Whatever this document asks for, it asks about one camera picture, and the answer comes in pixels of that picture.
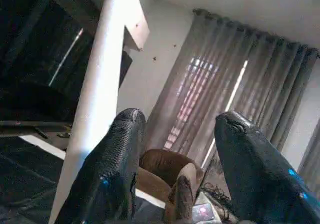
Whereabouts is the black work mat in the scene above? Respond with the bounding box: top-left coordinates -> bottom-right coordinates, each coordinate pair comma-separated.
0,136 -> 72,224

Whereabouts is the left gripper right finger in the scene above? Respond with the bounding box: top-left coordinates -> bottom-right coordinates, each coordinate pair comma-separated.
213,111 -> 320,224

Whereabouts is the grey pleated curtain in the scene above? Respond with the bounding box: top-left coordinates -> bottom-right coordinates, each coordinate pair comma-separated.
142,9 -> 320,194

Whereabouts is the black metal rail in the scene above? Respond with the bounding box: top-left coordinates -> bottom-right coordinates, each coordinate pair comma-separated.
0,121 -> 74,135

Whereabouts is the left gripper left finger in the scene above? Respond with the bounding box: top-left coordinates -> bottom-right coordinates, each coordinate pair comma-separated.
54,107 -> 147,224

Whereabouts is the white edge strip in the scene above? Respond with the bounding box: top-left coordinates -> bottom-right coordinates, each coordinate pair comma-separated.
19,134 -> 69,160

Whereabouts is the white plastic table leg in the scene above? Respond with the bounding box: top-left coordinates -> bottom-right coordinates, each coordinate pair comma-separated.
47,0 -> 137,224

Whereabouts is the brown armchair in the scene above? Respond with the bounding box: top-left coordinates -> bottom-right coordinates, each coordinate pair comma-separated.
134,148 -> 207,224

